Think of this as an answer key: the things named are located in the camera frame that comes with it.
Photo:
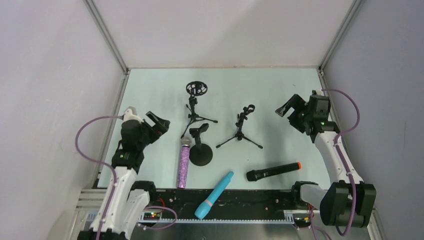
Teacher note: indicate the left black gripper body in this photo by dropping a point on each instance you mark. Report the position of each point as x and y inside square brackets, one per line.
[149, 126]

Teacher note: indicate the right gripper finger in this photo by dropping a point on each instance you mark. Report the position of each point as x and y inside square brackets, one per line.
[281, 111]
[296, 101]

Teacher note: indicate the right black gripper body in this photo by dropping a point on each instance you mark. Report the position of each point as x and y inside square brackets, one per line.
[298, 112]

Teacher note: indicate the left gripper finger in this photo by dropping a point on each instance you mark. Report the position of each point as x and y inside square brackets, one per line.
[154, 117]
[162, 127]

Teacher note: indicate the clip tripod mic stand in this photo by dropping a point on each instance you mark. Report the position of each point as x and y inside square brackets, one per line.
[239, 135]

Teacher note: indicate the light blue microphone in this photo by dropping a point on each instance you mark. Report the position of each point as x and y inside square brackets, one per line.
[204, 208]

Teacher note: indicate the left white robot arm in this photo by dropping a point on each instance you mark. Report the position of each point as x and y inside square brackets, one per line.
[125, 197]

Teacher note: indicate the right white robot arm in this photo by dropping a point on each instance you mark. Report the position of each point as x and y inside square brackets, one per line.
[349, 201]

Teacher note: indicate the round base mic stand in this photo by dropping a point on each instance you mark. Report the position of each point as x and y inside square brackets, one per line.
[200, 153]

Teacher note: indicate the purple glitter microphone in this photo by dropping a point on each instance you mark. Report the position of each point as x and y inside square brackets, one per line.
[183, 163]

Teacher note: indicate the black microphone orange tip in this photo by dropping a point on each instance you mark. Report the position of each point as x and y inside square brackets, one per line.
[255, 175]

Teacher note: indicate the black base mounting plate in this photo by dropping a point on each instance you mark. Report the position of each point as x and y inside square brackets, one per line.
[232, 205]

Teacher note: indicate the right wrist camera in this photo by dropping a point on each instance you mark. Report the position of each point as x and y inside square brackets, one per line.
[319, 107]

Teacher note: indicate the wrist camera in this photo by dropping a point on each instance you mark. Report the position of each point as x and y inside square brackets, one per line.
[319, 107]
[131, 114]

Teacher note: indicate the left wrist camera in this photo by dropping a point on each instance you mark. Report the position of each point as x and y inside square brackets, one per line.
[131, 114]

